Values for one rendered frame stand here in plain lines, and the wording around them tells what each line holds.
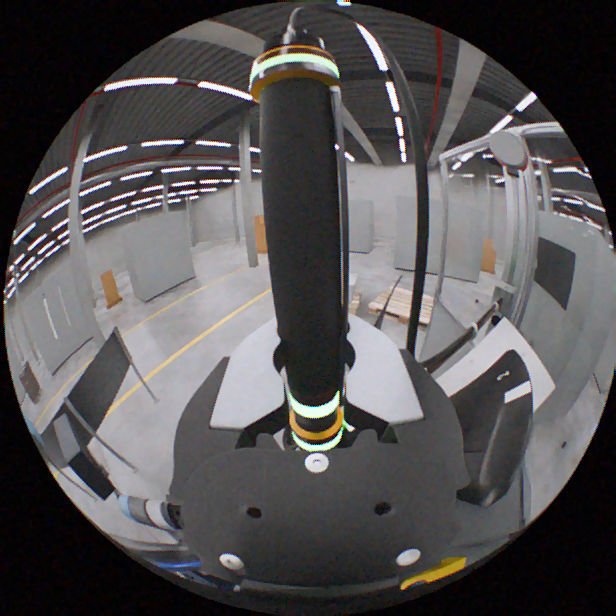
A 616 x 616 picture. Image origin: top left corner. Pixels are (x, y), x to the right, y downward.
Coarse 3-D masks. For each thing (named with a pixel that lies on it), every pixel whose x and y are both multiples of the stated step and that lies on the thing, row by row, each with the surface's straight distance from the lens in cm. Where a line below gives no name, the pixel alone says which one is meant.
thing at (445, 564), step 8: (448, 560) 67; (456, 560) 63; (464, 560) 64; (432, 568) 62; (440, 568) 60; (448, 568) 62; (456, 568) 64; (416, 576) 58; (424, 576) 59; (432, 576) 60; (440, 576) 62; (408, 584) 58
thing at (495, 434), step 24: (504, 360) 30; (480, 384) 29; (504, 384) 25; (456, 408) 26; (480, 408) 23; (504, 408) 21; (528, 408) 20; (480, 432) 20; (504, 432) 19; (528, 432) 19; (480, 456) 18; (504, 456) 18; (480, 480) 17; (504, 480) 17; (480, 504) 16
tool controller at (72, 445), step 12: (60, 420) 91; (60, 432) 85; (72, 432) 80; (60, 444) 81; (72, 444) 75; (84, 444) 90; (72, 456) 72; (84, 456) 72; (72, 468) 74; (84, 468) 74; (96, 468) 75; (84, 480) 77; (96, 480) 77; (108, 480) 79; (96, 492) 80; (108, 492) 82
